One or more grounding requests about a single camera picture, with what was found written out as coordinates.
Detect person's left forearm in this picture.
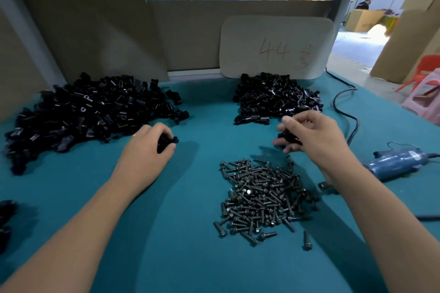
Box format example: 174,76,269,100
0,174,153,293

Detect black plastic clamp part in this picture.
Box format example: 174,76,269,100
157,133,179,153
277,125,304,147

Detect tall leaning cardboard board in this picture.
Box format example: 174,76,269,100
4,0,171,83

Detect black power cable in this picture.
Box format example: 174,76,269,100
324,67,360,147

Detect red plastic chair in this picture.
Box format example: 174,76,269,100
395,55,440,94

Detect pink plastic stool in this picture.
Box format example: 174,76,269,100
401,68,440,126

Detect person's right hand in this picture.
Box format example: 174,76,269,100
273,110,348,175

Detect rounded cardboard sign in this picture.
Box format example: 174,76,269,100
219,15,335,80

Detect large pile of black clamps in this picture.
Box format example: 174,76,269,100
4,72,190,176

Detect person's right forearm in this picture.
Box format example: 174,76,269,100
321,154,440,293

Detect teal felt table mat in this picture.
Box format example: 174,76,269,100
0,71,440,293

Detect pile of dark metal bolts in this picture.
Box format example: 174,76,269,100
213,158,321,247

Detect person's left hand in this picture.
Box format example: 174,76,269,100
112,122,178,188

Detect blue-grey electric screwdriver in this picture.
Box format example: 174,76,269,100
362,149,431,182

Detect small pile of black clamps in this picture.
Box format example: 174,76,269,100
233,72,325,126

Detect black plastic pieces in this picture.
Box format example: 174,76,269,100
0,200,18,255

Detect brown cardboard box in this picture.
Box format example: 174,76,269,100
345,9,386,33

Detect large folded cardboard sheet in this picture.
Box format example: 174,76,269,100
369,0,440,84

